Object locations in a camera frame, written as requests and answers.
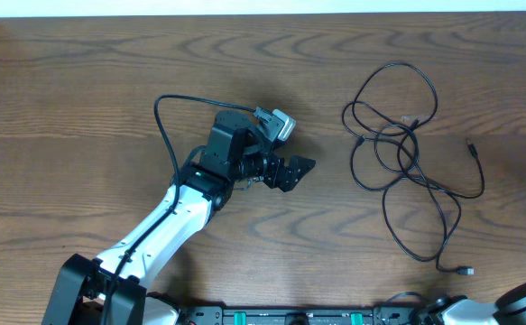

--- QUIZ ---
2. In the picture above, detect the black cable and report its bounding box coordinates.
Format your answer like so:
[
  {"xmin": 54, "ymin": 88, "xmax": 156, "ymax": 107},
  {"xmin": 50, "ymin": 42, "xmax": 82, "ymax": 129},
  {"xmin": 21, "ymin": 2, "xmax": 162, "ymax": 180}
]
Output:
[{"xmin": 341, "ymin": 61, "xmax": 486, "ymax": 277}]

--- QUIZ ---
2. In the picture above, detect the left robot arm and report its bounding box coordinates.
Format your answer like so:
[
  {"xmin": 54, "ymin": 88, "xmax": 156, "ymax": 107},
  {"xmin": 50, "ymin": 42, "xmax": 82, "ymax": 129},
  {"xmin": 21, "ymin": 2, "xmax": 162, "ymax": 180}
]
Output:
[{"xmin": 42, "ymin": 107, "xmax": 316, "ymax": 324}]

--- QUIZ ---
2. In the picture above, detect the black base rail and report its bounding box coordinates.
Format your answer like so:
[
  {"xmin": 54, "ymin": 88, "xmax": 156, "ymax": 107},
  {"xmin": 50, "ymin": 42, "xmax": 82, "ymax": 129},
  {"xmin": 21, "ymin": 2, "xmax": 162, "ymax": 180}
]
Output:
[{"xmin": 144, "ymin": 292, "xmax": 426, "ymax": 325}]

